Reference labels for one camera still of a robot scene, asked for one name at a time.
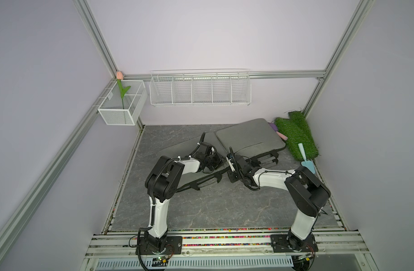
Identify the purple trowel pink handle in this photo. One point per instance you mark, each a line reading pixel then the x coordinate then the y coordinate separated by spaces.
pixel 275 128

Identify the artificial grass roll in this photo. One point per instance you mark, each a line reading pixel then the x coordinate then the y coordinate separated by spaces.
pixel 299 119
pixel 295 136

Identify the artificial pink tulip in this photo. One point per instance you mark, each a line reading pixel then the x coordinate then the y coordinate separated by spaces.
pixel 123 90

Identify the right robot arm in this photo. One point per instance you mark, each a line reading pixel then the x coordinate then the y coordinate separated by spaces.
pixel 309 194

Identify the white mesh wall basket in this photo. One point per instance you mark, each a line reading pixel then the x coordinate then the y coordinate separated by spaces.
pixel 111 107

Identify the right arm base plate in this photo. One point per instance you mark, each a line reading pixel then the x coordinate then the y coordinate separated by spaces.
pixel 281 244

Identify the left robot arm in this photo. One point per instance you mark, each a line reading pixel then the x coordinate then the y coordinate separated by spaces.
pixel 164 179

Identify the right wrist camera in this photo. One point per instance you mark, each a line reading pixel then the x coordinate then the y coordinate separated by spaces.
pixel 230 159

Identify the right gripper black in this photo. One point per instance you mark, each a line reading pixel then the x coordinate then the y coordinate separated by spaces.
pixel 229 173

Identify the teal trowel white handle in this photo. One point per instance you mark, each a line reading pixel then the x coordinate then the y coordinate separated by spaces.
pixel 306 162

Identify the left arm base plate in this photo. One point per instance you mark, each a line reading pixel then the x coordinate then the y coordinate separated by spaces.
pixel 166 245

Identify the front artificial grass roll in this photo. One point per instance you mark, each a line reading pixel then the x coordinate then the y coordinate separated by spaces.
pixel 295 136

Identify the aluminium frame rail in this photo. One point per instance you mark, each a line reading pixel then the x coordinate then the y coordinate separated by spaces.
pixel 183 74

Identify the grey laptop bag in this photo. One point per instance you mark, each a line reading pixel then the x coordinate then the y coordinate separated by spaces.
pixel 254 140
pixel 191 179

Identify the white wire wall rack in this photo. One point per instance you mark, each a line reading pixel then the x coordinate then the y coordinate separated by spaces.
pixel 207 91

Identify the rear artificial grass roll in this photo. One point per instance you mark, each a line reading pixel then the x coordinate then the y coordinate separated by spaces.
pixel 299 119

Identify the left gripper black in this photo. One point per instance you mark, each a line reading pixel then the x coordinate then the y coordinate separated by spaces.
pixel 219 161

